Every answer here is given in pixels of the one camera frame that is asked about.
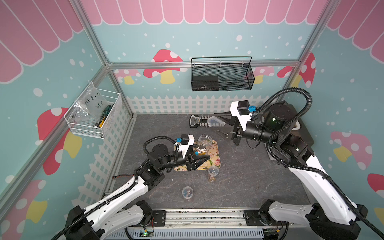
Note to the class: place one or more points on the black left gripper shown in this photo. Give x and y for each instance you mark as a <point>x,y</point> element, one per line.
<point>190,163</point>

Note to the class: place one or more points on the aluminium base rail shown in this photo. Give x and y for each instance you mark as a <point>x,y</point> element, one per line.
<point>211,224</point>

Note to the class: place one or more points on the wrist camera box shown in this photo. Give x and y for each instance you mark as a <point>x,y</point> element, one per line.
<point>243,111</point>
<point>184,143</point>

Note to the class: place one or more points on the black wire mesh basket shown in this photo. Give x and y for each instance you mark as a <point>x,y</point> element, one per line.
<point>234,73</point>

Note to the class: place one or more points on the clear jar with brown candies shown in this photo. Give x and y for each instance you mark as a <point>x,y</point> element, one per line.
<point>213,172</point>

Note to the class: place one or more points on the clear plastic candy jar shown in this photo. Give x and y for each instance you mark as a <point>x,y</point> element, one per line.
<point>205,141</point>

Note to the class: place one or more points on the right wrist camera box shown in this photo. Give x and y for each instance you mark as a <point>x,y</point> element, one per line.
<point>243,111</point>

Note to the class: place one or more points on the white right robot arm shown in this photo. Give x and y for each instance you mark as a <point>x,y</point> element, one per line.
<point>333,216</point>

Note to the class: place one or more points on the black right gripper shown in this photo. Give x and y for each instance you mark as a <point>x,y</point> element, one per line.
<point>237,133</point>

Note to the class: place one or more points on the floral rectangular tray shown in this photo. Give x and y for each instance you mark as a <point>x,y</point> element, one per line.
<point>213,151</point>

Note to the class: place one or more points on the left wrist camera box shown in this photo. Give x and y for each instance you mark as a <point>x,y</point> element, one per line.
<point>184,143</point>

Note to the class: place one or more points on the brown lidded white storage box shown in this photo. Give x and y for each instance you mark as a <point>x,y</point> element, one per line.
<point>298,130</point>

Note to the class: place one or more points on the black box in mesh basket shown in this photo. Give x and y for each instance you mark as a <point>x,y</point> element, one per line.
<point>205,83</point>

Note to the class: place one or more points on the white wire wall basket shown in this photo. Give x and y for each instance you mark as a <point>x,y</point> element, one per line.
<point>86,128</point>

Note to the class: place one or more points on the clear jar lying near front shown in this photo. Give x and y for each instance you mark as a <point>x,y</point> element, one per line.
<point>188,192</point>

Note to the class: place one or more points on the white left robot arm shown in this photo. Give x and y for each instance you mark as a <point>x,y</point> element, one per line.
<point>107,216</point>

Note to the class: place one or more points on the clear plastic jar lid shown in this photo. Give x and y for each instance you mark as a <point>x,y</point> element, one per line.
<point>215,122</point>

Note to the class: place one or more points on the green tool in white basket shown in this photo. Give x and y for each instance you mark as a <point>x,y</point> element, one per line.
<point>103,117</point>

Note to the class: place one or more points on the clear plastic zip bag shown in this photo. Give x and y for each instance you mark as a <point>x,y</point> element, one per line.
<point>90,104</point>

